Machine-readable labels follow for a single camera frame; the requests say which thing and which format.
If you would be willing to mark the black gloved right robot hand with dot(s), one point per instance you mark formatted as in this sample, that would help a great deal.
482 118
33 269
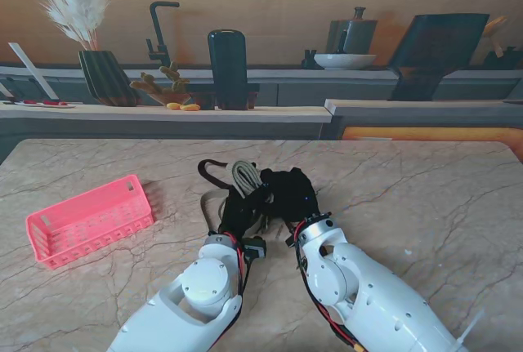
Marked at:
294 197

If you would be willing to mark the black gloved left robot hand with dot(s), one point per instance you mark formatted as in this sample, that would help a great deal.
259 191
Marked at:
237 213

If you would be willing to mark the beige woven belt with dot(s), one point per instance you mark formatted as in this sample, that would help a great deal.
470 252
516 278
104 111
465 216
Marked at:
245 178

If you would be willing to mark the dark brown woven belt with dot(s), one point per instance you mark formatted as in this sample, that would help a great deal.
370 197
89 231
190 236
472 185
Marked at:
202 170

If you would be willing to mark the pink plastic storage basket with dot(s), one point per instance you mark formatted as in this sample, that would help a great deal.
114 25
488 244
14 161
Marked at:
81 221

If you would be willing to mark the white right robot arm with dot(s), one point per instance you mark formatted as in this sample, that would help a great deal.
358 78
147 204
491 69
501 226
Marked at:
367 286

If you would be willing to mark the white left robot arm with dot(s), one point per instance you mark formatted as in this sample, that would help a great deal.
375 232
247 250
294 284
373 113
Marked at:
188 311

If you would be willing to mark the olive flat canvas belt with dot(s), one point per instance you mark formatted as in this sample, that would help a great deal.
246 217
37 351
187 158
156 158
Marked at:
203 205

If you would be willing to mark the grey kitchen counter wood top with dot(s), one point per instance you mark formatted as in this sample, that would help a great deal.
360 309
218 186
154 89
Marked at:
245 123

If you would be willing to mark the orange citrus fruit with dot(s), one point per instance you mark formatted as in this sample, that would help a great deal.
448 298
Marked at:
173 105
190 107

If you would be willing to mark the dark low tray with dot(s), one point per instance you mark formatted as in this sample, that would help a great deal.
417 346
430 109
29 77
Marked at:
253 88

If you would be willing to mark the small black cup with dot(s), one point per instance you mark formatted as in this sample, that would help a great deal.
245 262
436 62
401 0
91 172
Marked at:
309 60

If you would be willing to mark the tall black cylinder container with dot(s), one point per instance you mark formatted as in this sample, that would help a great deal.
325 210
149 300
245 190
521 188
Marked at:
228 70

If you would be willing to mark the white ceramic bowl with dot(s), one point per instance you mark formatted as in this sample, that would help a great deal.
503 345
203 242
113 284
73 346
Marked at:
345 61

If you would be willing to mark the cactus plant in bowl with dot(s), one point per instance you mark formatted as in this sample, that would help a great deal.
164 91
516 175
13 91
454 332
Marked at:
175 80

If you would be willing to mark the grey ceramic jug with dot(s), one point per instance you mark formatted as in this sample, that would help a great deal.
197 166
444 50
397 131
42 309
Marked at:
359 35

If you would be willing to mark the dark ribbed vase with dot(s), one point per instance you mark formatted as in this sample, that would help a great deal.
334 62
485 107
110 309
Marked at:
104 78

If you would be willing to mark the dark tilted panel stand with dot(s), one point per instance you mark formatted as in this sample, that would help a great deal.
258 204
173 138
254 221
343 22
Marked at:
433 54

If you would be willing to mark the black kitchen faucet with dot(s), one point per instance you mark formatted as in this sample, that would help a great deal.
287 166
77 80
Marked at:
157 29

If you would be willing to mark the plate with red food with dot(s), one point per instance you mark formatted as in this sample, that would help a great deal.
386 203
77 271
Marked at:
45 103

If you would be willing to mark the white leaning board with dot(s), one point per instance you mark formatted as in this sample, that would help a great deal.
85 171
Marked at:
32 70

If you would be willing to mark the white pampas grass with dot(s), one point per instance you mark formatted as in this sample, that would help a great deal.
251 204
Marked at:
77 5

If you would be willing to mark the yellow wooden spatula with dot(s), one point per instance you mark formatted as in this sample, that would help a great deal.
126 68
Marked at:
494 25

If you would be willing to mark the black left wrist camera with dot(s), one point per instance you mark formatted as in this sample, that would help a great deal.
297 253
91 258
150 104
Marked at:
254 249

